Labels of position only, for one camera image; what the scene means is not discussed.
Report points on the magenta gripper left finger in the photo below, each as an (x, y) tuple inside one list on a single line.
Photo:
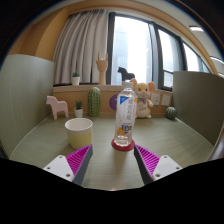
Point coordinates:
[(72, 167)]

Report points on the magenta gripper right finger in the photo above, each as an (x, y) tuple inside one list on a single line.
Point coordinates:
[(152, 166)]

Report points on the clear plastic water bottle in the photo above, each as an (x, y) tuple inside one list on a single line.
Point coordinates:
[(125, 115)]

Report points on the red round coaster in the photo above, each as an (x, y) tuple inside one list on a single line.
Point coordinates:
[(123, 148)]

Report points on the white and yellow paper cup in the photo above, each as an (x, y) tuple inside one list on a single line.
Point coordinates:
[(79, 132)]

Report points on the round green cactus ball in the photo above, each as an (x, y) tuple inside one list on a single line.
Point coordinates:
[(171, 113)]

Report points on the small potted plant on table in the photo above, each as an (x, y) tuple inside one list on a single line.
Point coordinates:
[(78, 110)]

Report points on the pink toy horse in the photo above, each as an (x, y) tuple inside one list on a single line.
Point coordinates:
[(57, 106)]

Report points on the tall green ceramic cactus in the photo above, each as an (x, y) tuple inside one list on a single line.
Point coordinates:
[(94, 101)]

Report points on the purple round number sign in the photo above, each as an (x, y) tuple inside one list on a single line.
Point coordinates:
[(113, 102)]

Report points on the plush mouse toy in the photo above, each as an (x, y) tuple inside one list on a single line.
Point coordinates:
[(143, 92)]

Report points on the right green partition panel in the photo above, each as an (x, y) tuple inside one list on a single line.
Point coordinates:
[(199, 100)]

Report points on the green partition panel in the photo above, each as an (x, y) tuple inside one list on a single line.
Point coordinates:
[(199, 100), (25, 83)]

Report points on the small potted plant on ledge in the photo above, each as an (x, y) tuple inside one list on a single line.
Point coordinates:
[(75, 78)]

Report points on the black toy horse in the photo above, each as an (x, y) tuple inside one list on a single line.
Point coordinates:
[(125, 75)]

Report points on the left green partition panel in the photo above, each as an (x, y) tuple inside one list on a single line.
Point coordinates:
[(25, 83)]

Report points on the wooden hand sculpture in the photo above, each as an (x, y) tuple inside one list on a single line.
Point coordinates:
[(102, 65)]

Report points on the grey curtain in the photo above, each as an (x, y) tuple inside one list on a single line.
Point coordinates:
[(83, 37)]

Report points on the white wall socket right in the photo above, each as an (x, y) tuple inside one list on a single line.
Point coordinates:
[(165, 100)]

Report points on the white wall socket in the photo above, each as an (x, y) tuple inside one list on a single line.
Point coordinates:
[(165, 100), (155, 98)]

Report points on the white wall socket left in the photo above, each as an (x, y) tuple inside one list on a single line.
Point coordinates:
[(155, 98)]

